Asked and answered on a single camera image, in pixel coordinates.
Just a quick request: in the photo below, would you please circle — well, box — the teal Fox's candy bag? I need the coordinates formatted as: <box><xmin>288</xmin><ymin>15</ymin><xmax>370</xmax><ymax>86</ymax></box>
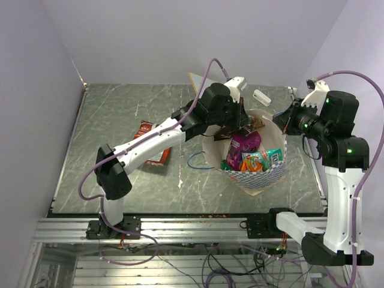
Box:
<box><xmin>242</xmin><ymin>149</ymin><xmax>283</xmax><ymax>172</ymax></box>

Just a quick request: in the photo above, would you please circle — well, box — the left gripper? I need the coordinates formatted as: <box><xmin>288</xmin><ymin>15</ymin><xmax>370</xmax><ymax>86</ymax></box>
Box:
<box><xmin>209</xmin><ymin>97</ymin><xmax>253</xmax><ymax>131</ymax></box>

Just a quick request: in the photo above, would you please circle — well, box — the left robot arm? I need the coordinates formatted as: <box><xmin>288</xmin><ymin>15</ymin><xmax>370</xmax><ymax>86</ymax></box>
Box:
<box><xmin>86</xmin><ymin>77</ymin><xmax>250</xmax><ymax>239</ymax></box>

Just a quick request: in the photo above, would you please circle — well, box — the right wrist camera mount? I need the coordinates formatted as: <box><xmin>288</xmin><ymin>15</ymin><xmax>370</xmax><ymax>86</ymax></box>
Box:
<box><xmin>301</xmin><ymin>78</ymin><xmax>329</xmax><ymax>108</ymax></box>

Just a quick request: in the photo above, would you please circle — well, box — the brown Kettle chips bag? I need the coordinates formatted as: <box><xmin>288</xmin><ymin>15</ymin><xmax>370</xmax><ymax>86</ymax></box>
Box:
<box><xmin>214</xmin><ymin>115</ymin><xmax>265</xmax><ymax>141</ymax></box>

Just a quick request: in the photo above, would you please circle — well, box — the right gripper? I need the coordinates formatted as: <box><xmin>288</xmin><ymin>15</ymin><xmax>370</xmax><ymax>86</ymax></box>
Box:
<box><xmin>272</xmin><ymin>97</ymin><xmax>330</xmax><ymax>141</ymax></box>

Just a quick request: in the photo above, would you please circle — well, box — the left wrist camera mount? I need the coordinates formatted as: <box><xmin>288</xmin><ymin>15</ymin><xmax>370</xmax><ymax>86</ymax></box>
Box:
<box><xmin>224</xmin><ymin>76</ymin><xmax>247</xmax><ymax>103</ymax></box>

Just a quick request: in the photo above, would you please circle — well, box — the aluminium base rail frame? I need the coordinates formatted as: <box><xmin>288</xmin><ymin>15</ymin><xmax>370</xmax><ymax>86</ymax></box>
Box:
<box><xmin>19</xmin><ymin>214</ymin><xmax>352</xmax><ymax>287</ymax></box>

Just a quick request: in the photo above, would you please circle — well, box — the orange snack packet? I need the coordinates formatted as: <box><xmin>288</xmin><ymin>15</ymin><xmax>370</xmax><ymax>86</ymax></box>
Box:
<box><xmin>240</xmin><ymin>159</ymin><xmax>263</xmax><ymax>172</ymax></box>

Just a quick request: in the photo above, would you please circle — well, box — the small yellow-framed whiteboard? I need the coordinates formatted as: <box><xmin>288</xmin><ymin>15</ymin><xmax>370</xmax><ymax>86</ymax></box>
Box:
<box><xmin>188</xmin><ymin>72</ymin><xmax>215</xmax><ymax>92</ymax></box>

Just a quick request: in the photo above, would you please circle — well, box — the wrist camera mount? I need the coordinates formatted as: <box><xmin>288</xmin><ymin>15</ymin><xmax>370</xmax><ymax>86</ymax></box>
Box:
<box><xmin>224</xmin><ymin>76</ymin><xmax>247</xmax><ymax>103</ymax></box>
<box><xmin>301</xmin><ymin>78</ymin><xmax>329</xmax><ymax>108</ymax></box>

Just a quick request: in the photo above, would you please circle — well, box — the purple candy bag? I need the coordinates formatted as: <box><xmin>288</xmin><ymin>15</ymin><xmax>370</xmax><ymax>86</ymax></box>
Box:
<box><xmin>226</xmin><ymin>131</ymin><xmax>262</xmax><ymax>171</ymax></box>

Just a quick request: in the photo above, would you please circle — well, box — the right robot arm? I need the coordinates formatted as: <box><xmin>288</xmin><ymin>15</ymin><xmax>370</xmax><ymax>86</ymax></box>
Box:
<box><xmin>245</xmin><ymin>91</ymin><xmax>374</xmax><ymax>266</ymax></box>

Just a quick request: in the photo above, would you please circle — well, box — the white eraser block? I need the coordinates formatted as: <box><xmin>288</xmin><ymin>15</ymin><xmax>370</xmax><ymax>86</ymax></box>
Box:
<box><xmin>253</xmin><ymin>89</ymin><xmax>271</xmax><ymax>107</ymax></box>

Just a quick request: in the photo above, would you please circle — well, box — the blue checkered paper bag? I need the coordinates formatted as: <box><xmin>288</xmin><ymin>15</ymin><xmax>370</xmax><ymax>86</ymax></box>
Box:
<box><xmin>187</xmin><ymin>108</ymin><xmax>289</xmax><ymax>196</ymax></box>

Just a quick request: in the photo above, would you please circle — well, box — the green snack packet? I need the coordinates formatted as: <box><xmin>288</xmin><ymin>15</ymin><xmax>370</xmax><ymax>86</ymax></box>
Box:
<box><xmin>220</xmin><ymin>160</ymin><xmax>235</xmax><ymax>171</ymax></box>

